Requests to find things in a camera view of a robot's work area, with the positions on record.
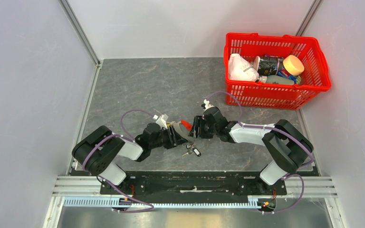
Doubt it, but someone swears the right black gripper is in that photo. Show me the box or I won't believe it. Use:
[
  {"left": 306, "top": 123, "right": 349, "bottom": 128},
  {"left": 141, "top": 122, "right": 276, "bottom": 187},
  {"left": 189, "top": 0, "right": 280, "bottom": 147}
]
[{"left": 188, "top": 115, "right": 218, "bottom": 139}]

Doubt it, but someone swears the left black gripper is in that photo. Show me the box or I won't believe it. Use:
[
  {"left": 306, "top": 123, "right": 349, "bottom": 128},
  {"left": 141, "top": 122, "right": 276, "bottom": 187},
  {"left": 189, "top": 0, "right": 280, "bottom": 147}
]
[{"left": 150, "top": 124, "right": 188, "bottom": 149}]

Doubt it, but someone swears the red black keyring holder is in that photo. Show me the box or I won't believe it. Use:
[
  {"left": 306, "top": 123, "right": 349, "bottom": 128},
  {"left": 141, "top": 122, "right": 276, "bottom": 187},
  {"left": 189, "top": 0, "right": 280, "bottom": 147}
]
[{"left": 171, "top": 121, "right": 194, "bottom": 143}]

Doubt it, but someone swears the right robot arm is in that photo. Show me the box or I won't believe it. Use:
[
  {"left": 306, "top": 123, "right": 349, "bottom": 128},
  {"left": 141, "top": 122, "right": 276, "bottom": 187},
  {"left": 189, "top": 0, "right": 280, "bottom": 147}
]
[{"left": 189, "top": 107, "right": 314, "bottom": 194}]

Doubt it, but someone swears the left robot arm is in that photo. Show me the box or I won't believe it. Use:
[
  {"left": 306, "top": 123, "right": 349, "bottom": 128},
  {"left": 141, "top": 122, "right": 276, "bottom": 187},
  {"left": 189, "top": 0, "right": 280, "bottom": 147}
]
[{"left": 72, "top": 122, "right": 193, "bottom": 194}]

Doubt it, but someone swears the white plastic bag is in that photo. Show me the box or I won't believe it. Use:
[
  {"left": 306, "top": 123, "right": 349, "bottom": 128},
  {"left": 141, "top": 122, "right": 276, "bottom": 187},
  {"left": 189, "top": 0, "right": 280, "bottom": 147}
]
[{"left": 228, "top": 53, "right": 259, "bottom": 82}]

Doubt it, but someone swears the grey green bottle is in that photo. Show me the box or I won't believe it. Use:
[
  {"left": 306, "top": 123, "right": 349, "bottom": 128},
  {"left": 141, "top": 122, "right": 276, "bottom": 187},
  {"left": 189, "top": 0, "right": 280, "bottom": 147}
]
[{"left": 259, "top": 75, "right": 295, "bottom": 85}]

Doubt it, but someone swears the dark can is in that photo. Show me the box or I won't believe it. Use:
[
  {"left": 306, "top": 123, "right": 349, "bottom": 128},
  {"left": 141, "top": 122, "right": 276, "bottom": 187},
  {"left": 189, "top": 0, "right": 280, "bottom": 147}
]
[{"left": 253, "top": 55, "right": 284, "bottom": 76}]

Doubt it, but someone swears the jar with beige lid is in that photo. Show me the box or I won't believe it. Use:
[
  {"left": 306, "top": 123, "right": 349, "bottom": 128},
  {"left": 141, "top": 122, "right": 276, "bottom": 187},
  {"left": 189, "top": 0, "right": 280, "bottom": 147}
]
[{"left": 277, "top": 55, "right": 304, "bottom": 78}]

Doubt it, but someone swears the red plastic basket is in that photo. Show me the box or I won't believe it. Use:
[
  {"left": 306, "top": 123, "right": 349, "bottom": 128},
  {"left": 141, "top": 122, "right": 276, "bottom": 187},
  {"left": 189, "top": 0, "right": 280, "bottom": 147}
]
[{"left": 223, "top": 32, "right": 331, "bottom": 110}]

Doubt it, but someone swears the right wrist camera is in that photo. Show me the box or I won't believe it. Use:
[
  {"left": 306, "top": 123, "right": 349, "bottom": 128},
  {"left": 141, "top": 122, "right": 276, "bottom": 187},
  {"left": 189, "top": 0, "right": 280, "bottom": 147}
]
[{"left": 201, "top": 99, "right": 214, "bottom": 110}]

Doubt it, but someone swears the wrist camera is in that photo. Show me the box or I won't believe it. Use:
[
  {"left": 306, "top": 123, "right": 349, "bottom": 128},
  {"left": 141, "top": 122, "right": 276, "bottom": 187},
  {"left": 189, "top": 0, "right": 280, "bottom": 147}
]
[
  {"left": 155, "top": 114, "right": 168, "bottom": 129},
  {"left": 201, "top": 99, "right": 214, "bottom": 110}
]

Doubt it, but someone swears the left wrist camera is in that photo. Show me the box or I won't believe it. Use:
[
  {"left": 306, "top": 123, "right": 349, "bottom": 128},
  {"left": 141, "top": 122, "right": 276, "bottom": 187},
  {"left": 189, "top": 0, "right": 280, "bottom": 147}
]
[{"left": 155, "top": 114, "right": 168, "bottom": 129}]

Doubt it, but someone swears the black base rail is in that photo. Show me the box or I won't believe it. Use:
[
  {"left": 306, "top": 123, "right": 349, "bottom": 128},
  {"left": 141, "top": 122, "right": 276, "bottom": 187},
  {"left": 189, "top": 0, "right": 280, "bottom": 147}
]
[{"left": 117, "top": 171, "right": 287, "bottom": 205}]

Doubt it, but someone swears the grey slotted cable duct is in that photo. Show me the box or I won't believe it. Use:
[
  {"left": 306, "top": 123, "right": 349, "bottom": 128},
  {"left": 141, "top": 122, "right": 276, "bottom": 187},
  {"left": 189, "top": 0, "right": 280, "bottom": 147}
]
[{"left": 64, "top": 197, "right": 261, "bottom": 209}]

